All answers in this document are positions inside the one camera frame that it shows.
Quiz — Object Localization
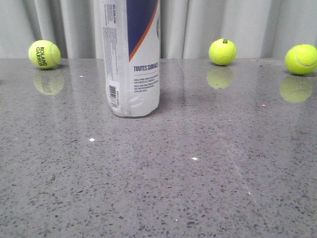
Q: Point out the white blue tennis ball can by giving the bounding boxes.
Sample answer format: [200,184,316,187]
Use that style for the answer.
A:
[99,0,160,117]

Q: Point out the Wilson tennis ball at back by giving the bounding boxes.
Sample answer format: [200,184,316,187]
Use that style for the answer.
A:
[209,39,237,65]

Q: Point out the Roland Garros tennis ball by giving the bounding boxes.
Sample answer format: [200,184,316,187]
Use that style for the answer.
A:
[28,40,61,69]

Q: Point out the plain tennis ball far right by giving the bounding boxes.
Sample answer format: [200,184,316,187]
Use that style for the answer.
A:
[285,44,317,75]

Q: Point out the grey pleated curtain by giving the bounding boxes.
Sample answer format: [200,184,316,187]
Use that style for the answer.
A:
[0,0,317,59]

